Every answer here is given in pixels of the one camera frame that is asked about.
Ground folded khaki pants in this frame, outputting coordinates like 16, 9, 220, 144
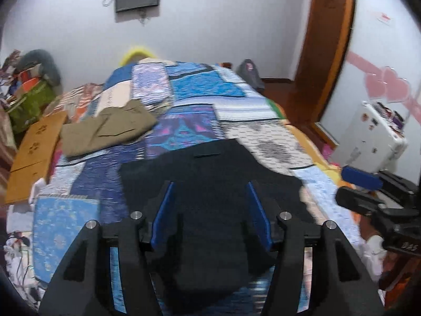
61, 100, 158, 157

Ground grey backpack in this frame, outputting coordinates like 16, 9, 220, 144
236, 59, 265, 93

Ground colourful patchwork bed quilt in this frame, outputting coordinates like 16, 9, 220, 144
33, 61, 383, 315

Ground wooden door frame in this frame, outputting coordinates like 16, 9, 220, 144
294, 0, 355, 136

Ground black pants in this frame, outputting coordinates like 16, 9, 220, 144
119, 139, 313, 315

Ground yellow pillow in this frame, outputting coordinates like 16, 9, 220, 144
119, 46, 156, 66

